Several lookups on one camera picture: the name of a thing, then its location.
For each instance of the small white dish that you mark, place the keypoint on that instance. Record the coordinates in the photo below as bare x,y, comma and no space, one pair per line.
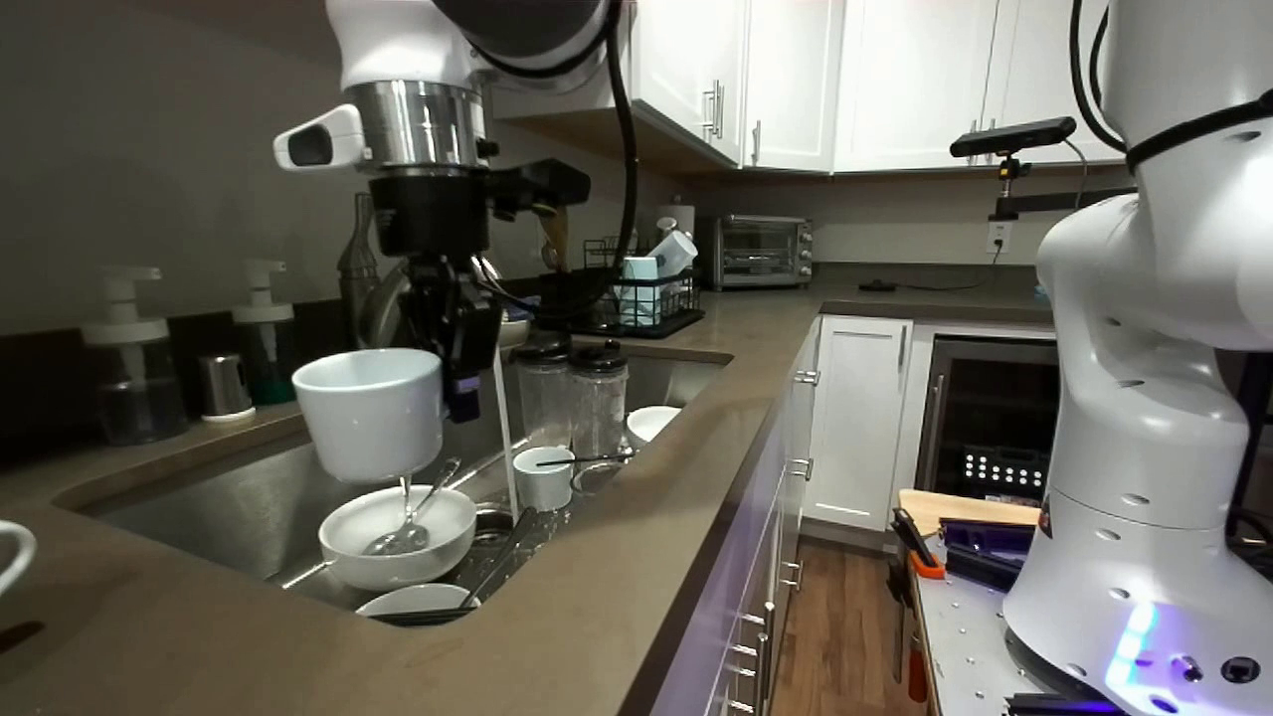
414,600

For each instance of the white wall outlet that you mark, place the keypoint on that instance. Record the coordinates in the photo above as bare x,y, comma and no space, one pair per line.
1000,236

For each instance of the black flat countertop object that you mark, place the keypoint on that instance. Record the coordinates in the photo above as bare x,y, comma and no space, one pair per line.
875,283

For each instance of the silver toaster oven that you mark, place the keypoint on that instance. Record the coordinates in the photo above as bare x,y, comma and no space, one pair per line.
763,246

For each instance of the upright metal utensil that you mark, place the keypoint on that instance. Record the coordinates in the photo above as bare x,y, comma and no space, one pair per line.
405,498

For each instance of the small metal cup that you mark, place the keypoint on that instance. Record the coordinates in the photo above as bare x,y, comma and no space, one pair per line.
226,388

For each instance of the wooden board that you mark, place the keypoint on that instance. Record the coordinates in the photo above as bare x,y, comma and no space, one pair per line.
970,507

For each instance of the grey robot mounting table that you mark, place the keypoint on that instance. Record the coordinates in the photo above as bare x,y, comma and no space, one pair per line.
960,636

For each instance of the small white cup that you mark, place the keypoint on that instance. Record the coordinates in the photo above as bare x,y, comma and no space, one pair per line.
544,483

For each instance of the white bowl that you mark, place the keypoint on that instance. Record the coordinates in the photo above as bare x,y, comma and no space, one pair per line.
361,562

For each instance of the kitchen base cabinet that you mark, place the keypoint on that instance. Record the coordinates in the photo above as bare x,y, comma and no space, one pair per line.
741,558

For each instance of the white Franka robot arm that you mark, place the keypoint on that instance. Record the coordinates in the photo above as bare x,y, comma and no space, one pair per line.
1155,440

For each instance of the clear soap dispenser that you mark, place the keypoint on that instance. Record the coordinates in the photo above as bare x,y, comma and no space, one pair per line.
126,359

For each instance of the thin metal spoon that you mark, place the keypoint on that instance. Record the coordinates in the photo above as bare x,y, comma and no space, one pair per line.
598,458

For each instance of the black camera on stand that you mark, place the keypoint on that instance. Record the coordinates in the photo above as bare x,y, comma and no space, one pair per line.
1015,137

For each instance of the black wine cooler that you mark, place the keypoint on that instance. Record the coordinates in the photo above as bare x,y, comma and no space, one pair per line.
989,420

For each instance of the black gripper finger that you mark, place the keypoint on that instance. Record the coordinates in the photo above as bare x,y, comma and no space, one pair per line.
470,343
423,300

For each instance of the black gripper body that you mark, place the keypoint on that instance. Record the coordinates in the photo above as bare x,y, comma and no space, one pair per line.
430,212

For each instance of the stainless steel sink basin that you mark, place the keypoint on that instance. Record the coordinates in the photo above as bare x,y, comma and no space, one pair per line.
226,501

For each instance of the green soap dispenser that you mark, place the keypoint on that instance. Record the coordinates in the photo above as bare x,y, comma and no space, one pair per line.
265,338

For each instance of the large white mug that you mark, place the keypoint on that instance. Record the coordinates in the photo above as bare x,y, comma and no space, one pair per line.
370,420

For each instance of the white cabinet door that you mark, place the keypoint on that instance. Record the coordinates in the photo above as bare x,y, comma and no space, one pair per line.
859,424

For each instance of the black dish drying rack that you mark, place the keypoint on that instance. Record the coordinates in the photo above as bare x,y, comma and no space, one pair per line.
658,259

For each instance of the dark glass bottle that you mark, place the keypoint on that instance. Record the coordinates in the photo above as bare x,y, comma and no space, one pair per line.
356,242

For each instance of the white plate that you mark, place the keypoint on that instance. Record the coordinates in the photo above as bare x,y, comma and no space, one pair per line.
654,424

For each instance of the wooden spatula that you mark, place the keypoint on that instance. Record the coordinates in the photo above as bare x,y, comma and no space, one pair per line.
553,242

